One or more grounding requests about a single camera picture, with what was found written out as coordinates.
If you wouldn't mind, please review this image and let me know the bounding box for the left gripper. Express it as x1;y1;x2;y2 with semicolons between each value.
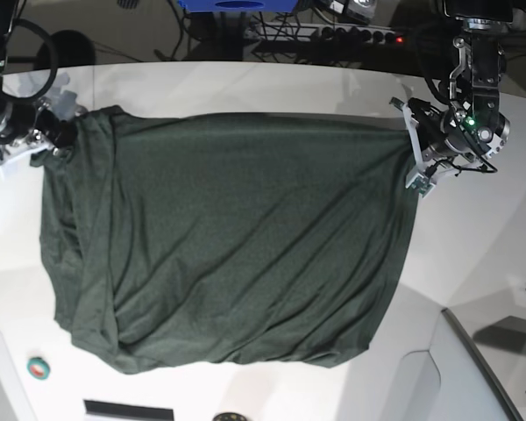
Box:
390;97;482;196

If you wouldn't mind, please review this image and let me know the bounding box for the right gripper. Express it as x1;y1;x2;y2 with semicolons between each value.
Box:
0;99;77;178

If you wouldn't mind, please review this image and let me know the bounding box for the dark green t-shirt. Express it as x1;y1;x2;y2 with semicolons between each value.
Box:
31;107;417;375

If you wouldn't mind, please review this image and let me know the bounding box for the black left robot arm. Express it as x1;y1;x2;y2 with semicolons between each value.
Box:
390;1;513;197

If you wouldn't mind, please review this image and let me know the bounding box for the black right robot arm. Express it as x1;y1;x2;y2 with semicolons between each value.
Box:
0;1;77;174

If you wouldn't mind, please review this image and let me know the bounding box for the white power strip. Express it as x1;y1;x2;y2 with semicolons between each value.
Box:
245;22;407;46

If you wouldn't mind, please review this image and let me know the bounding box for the green red emergency button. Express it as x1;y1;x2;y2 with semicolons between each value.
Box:
26;357;51;381

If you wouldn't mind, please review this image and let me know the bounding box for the black round knob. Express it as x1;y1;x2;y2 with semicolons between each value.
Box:
213;412;248;421

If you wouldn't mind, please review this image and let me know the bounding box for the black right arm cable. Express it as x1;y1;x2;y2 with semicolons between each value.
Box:
0;17;58;150

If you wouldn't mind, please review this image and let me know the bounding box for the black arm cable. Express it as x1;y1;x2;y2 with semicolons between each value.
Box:
414;25;500;176
0;17;58;150

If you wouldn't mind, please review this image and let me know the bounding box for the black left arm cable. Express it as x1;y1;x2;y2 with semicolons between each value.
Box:
414;25;500;176

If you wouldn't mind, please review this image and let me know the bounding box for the grey monitor frame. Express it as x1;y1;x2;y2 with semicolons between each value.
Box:
442;308;523;421

